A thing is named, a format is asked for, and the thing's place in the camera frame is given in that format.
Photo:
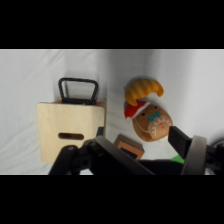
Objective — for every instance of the small green object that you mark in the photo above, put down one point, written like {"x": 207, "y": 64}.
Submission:
{"x": 178, "y": 159}

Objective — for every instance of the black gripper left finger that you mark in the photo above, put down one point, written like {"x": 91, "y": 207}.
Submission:
{"x": 100, "y": 156}

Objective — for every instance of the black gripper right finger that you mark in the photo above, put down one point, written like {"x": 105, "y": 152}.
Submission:
{"x": 195, "y": 153}

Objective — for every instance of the light wooden box with slot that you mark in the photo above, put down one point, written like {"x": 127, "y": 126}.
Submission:
{"x": 63, "y": 120}

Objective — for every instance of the orange striped croissant plush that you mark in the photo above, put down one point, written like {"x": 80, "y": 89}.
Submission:
{"x": 141, "y": 88}

